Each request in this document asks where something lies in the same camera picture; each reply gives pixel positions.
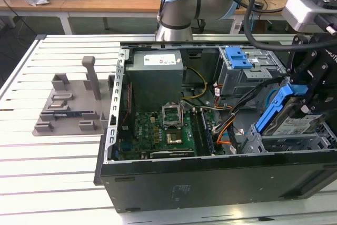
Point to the black open PC case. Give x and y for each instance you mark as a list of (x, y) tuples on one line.
[(210, 183)]

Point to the black graphics card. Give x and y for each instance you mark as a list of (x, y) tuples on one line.
[(171, 154)]

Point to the grey power supply unit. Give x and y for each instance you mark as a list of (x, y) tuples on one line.
[(155, 85)]

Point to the CPU socket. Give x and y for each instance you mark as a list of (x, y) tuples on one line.
[(173, 136)]

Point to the black RAM slot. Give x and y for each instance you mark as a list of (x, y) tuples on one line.
[(199, 132), (194, 132)]

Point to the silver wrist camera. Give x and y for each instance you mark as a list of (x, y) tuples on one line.
[(300, 11)]

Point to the green motherboard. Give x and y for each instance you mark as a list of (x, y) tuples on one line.
[(147, 135)]

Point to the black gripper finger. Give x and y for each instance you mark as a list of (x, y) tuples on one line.
[(302, 56), (318, 90)]

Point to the dark RAM stick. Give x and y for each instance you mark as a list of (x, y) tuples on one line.
[(208, 135)]

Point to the blue plastic drive latch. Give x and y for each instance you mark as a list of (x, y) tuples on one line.
[(238, 59)]

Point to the silver optical drive cage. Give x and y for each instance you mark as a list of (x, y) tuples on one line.
[(237, 82)]

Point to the grey parts rack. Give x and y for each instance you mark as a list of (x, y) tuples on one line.
[(76, 98)]

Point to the hard disk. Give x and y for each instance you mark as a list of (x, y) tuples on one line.
[(295, 126)]

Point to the silver disk bay cage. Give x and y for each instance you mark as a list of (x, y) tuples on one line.
[(289, 143)]

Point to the wooden desk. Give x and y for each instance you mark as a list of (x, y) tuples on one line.
[(92, 1)]

